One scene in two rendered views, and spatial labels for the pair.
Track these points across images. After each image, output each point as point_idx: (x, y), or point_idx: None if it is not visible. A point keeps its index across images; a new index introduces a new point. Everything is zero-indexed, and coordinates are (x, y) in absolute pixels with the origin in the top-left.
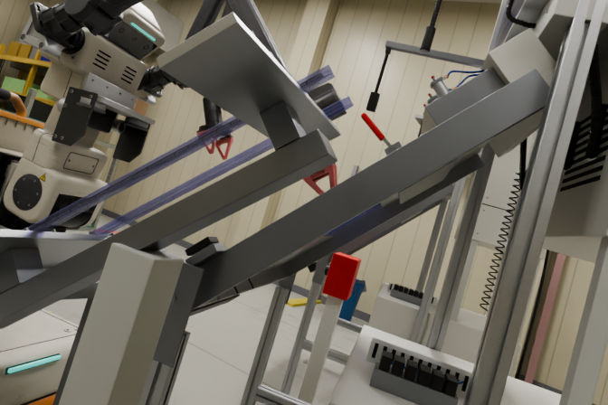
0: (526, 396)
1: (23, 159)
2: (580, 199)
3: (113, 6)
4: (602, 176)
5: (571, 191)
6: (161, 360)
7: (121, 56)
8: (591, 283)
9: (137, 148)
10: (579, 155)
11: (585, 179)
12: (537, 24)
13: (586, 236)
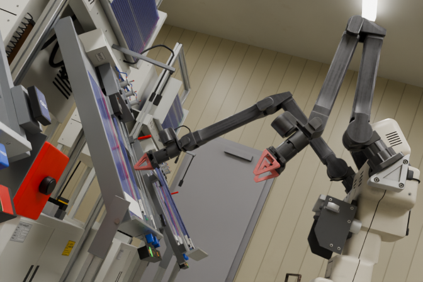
0: None
1: None
2: (59, 99)
3: (320, 158)
4: (68, 99)
5: (56, 89)
6: None
7: (359, 172)
8: (50, 135)
9: (320, 228)
10: (65, 74)
11: (63, 92)
12: (123, 65)
13: (56, 118)
